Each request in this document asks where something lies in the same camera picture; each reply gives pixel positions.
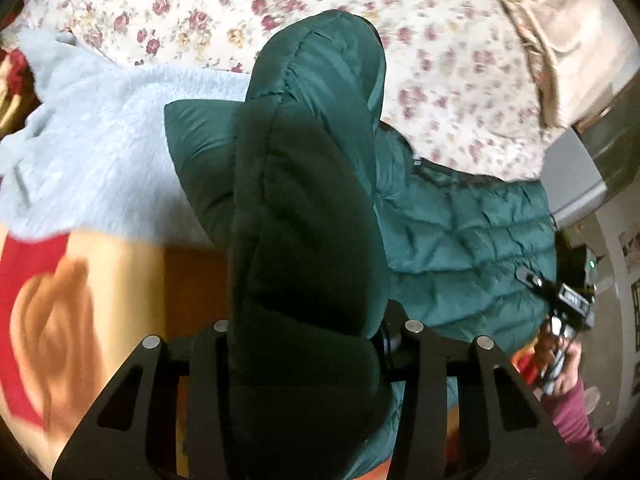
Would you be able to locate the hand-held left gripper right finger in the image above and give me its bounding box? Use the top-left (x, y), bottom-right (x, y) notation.
top-left (379, 304), bottom-right (587, 480)

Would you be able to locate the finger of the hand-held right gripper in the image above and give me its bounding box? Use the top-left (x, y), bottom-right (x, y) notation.
top-left (515, 266), bottom-right (561, 297)

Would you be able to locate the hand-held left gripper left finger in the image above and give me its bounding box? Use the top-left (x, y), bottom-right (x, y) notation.
top-left (50, 319), bottom-right (232, 480)

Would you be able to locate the green puffer jacket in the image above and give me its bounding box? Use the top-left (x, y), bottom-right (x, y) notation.
top-left (162, 9), bottom-right (558, 480)

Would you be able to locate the person's right hand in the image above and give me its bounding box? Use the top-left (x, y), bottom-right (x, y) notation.
top-left (537, 317), bottom-right (583, 398)

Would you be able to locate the grey panel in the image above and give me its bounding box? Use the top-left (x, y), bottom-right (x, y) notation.
top-left (542, 127), bottom-right (608, 231)

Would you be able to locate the floral quilt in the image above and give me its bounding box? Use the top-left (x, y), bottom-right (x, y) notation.
top-left (15, 0), bottom-right (551, 181)

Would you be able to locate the light blue fleece garment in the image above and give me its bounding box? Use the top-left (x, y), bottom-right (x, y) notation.
top-left (0, 27), bottom-right (251, 241)

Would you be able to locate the beige satin-trimmed bedcover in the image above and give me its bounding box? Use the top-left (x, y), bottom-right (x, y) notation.
top-left (475, 0), bottom-right (616, 128)

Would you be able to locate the small wall picture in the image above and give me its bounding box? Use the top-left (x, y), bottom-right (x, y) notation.
top-left (617, 230), bottom-right (640, 261)

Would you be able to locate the green wall picture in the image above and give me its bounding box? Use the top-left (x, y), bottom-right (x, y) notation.
top-left (629, 280), bottom-right (640, 351)

